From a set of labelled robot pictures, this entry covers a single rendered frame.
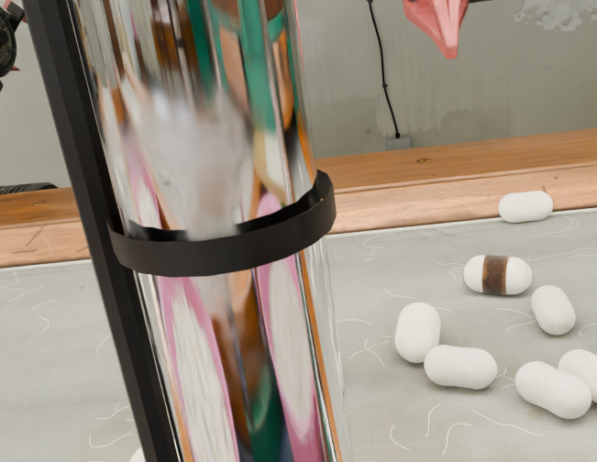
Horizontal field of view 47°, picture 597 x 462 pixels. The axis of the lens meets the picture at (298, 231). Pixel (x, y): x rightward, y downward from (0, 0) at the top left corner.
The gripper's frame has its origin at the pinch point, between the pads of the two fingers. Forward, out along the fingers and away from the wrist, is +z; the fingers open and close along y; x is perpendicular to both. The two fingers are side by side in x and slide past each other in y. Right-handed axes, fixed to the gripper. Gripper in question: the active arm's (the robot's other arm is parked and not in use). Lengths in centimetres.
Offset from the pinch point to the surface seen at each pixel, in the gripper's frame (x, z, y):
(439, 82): 154, -119, 22
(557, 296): -3.6, 19.8, 2.0
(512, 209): 5.2, 10.2, 2.8
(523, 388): -7.0, 24.9, -1.1
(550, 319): -3.8, 21.0, 1.4
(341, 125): 160, -111, -12
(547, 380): -7.6, 24.8, -0.2
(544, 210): 5.3, 10.5, 4.9
